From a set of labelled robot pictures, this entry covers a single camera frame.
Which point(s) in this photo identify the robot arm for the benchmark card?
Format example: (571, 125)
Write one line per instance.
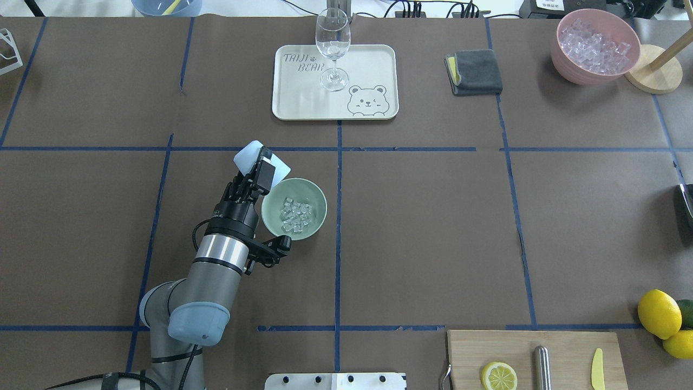
(192, 313)

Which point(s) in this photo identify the blue bowl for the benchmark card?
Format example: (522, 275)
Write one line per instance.
(155, 8)

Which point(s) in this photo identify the lemon half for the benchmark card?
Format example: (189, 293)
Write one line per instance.
(498, 375)

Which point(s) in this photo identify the green lime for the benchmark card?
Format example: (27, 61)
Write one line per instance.
(686, 308)

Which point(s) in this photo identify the pink bowl of ice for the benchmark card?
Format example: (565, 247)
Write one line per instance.
(593, 46)

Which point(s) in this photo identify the ice cubes in green bowl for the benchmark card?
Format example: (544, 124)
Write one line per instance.
(296, 215)

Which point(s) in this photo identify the yellow plastic knife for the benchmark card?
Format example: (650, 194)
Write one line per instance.
(597, 370)

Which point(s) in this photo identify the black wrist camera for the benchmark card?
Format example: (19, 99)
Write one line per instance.
(272, 251)

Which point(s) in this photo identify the white wire cup rack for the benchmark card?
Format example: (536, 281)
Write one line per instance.
(10, 55)

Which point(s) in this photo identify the clear wine glass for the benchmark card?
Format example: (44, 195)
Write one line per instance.
(333, 39)

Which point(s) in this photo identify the light green bowl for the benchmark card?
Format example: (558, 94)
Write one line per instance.
(298, 188)

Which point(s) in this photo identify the steel knife handle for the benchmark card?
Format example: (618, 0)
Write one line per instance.
(542, 368)

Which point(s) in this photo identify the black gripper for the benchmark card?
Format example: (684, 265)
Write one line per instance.
(236, 215)

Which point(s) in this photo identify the cream serving tray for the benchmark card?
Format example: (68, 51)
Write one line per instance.
(305, 89)

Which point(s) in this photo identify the wooden cutting board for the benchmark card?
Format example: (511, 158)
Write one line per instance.
(570, 356)

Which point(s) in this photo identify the light blue plastic cup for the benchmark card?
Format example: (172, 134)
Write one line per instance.
(262, 164)

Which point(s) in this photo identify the yellow lemon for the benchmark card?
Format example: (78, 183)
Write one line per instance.
(679, 345)
(659, 314)

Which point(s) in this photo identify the wooden mug tree stand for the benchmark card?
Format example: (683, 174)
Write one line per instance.
(657, 70)

